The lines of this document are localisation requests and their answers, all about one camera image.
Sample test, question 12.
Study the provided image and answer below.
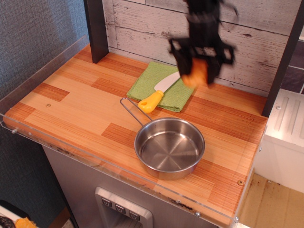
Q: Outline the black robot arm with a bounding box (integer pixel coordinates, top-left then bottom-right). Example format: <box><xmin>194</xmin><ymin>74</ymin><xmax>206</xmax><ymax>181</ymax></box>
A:
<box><xmin>169</xmin><ymin>0</ymin><xmax>235</xmax><ymax>87</ymax></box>

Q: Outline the orange object bottom left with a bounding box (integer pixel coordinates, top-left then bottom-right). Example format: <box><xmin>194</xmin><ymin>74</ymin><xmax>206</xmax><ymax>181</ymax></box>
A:
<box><xmin>15</xmin><ymin>218</ymin><xmax>37</xmax><ymax>228</ymax></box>

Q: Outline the dark shelf post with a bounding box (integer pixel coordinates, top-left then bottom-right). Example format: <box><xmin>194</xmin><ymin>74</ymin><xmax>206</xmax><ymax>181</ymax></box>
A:
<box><xmin>262</xmin><ymin>0</ymin><xmax>304</xmax><ymax>117</ymax></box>
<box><xmin>84</xmin><ymin>0</ymin><xmax>109</xmax><ymax>63</ymax></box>

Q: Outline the white ribbed side cabinet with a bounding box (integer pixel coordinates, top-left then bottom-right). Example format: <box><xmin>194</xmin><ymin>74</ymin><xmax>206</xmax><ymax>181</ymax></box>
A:
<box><xmin>254</xmin><ymin>89</ymin><xmax>304</xmax><ymax>192</ymax></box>

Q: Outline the silver dispenser button panel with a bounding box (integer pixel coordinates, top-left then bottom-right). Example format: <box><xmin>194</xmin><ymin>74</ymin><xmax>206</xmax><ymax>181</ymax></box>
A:
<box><xmin>95</xmin><ymin>187</ymin><xmax>153</xmax><ymax>228</ymax></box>

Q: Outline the yellow handled toy knife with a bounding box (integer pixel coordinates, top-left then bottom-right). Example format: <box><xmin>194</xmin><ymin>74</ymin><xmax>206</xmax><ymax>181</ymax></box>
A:
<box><xmin>138</xmin><ymin>72</ymin><xmax>181</xmax><ymax>114</ymax></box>

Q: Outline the stainless steel saucepan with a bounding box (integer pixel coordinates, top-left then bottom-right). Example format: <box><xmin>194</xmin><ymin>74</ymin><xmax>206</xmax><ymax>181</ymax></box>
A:
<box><xmin>120</xmin><ymin>97</ymin><xmax>206</xmax><ymax>181</ymax></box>

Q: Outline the clear acrylic guard rail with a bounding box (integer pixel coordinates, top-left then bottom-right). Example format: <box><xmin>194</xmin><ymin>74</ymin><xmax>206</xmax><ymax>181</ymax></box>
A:
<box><xmin>4</xmin><ymin>47</ymin><xmax>266</xmax><ymax>227</ymax></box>

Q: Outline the orange plastic toy croissant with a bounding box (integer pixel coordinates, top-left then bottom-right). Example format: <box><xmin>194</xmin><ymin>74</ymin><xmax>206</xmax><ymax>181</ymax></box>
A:
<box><xmin>181</xmin><ymin>58</ymin><xmax>208</xmax><ymax>88</ymax></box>

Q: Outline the green cloth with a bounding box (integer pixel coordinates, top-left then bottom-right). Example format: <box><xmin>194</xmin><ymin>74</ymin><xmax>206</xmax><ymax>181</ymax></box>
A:
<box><xmin>127</xmin><ymin>62</ymin><xmax>194</xmax><ymax>112</ymax></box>

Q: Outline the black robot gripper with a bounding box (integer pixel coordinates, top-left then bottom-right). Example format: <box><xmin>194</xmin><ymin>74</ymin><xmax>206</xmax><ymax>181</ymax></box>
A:
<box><xmin>169</xmin><ymin>14</ymin><xmax>235</xmax><ymax>85</ymax></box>

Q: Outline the silver toy fridge cabinet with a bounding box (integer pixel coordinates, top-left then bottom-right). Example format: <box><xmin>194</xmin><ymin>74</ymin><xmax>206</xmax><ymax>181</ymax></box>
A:
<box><xmin>43</xmin><ymin>146</ymin><xmax>215</xmax><ymax>228</ymax></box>

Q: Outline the dark left shelf post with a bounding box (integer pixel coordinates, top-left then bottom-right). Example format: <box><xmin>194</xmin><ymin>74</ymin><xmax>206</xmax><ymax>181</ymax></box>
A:
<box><xmin>84</xmin><ymin>0</ymin><xmax>109</xmax><ymax>63</ymax></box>

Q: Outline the dark right shelf post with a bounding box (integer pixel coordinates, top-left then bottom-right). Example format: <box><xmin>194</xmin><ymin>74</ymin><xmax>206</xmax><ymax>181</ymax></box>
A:
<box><xmin>262</xmin><ymin>0</ymin><xmax>304</xmax><ymax>117</ymax></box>

